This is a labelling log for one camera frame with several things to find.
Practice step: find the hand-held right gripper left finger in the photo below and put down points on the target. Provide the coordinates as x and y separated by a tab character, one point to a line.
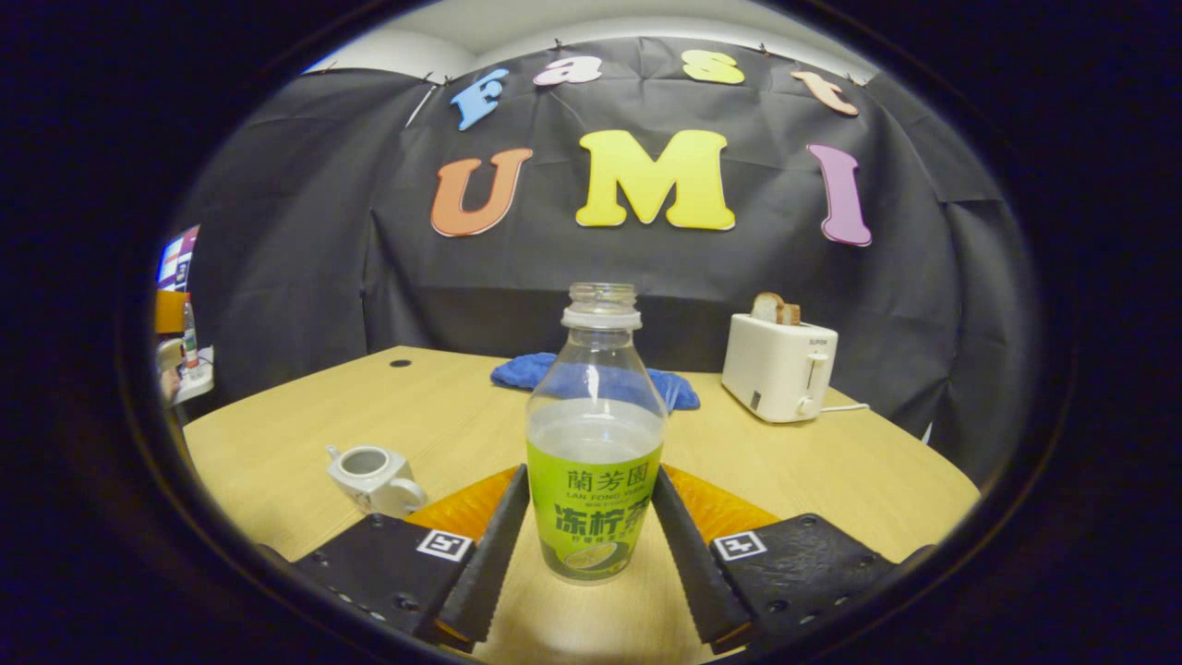
489	563

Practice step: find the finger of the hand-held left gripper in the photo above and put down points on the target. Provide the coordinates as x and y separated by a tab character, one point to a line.
171	312

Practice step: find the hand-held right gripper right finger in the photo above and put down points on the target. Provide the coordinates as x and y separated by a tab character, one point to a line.
693	573

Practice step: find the white ceramic teacup lid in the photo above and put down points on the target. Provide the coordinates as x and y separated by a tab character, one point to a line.
170	355

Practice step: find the white floral ceramic teacup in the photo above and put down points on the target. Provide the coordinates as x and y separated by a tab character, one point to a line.
388	489

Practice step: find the clear green-label water bottle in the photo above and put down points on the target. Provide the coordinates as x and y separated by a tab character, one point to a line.
596	443

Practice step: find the small red-capped bottle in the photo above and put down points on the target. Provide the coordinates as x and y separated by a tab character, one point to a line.
189	342

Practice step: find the computer monitor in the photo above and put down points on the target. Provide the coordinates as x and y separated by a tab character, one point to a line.
177	263

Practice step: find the white power strip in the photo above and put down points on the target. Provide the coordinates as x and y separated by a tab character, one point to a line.
199	380

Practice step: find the blue folded towel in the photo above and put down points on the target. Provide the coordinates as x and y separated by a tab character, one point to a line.
526	371

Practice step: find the white toaster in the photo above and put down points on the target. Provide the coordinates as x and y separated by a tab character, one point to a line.
776	369

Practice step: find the toasted bread slice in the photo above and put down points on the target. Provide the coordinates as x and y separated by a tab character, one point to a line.
766	309
791	315

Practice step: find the black backdrop cloth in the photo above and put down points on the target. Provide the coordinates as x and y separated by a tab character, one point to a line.
554	259

